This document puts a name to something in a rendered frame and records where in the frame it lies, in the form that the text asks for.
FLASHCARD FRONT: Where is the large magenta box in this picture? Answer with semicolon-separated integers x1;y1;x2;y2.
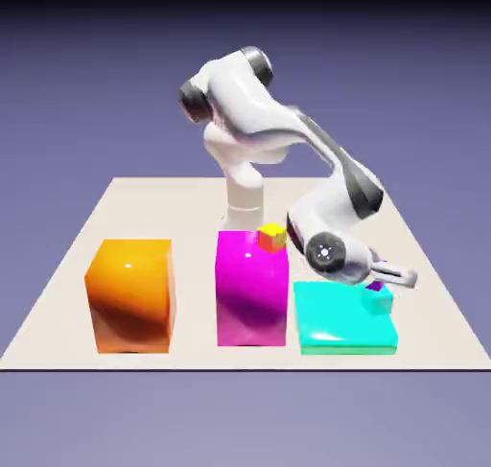
215;229;290;348

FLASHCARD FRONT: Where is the large cyan box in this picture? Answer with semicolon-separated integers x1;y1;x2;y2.
292;280;399;357

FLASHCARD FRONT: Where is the large orange box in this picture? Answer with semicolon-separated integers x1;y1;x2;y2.
83;238;177;356

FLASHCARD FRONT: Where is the small purple cube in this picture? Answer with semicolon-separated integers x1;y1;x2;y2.
364;259;389;293

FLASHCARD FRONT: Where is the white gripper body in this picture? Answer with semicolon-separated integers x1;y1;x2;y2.
368;261;419;289

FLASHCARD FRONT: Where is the small cyan cube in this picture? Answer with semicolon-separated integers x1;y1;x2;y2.
362;284;395;315

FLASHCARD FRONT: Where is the small yellow cube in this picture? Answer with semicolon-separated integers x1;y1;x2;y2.
257;222;289;254

